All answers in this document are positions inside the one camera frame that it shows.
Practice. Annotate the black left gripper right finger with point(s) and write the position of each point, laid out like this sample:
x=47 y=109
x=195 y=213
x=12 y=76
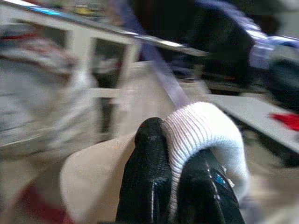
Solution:
x=205 y=191

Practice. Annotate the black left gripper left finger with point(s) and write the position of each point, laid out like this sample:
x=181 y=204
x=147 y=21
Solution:
x=147 y=168

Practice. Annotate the white knit garment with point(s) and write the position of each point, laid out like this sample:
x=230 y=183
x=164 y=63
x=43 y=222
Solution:
x=198 y=126

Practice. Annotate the red garment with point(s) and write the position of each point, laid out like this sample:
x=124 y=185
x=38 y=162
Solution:
x=288 y=121

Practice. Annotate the white open shelf frame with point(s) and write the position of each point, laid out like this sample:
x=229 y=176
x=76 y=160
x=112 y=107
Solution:
x=81 y=53

